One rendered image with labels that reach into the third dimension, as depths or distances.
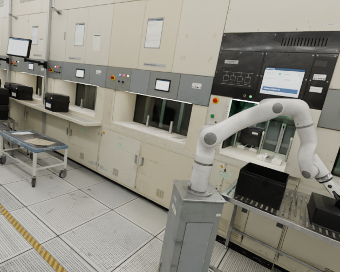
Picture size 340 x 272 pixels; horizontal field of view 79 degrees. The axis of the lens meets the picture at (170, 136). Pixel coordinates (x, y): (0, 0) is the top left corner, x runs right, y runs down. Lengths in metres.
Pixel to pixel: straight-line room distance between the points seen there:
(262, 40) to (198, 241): 1.61
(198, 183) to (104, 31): 2.42
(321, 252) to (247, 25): 1.91
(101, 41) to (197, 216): 2.54
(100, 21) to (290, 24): 2.27
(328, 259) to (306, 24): 1.78
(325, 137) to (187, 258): 1.30
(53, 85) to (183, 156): 2.71
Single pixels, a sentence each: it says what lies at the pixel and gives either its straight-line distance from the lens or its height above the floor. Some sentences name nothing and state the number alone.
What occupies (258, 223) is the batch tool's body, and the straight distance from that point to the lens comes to 2.13.
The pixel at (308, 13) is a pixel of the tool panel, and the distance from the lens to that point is 2.04.
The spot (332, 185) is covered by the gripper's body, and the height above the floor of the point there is 0.98.
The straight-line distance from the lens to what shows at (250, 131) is 2.46.
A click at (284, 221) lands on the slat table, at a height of 0.75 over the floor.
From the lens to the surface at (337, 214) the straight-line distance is 1.47.
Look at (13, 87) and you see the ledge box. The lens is 4.73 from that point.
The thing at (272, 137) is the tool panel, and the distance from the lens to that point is 2.82.
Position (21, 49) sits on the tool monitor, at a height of 1.62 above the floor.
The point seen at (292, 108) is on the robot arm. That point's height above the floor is 1.37.
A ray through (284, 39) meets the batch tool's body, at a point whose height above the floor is 1.90.
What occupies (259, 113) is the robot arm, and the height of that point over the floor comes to 1.31.
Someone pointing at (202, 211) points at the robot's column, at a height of 0.69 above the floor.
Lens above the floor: 1.33
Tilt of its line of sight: 11 degrees down
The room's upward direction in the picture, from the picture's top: 10 degrees clockwise
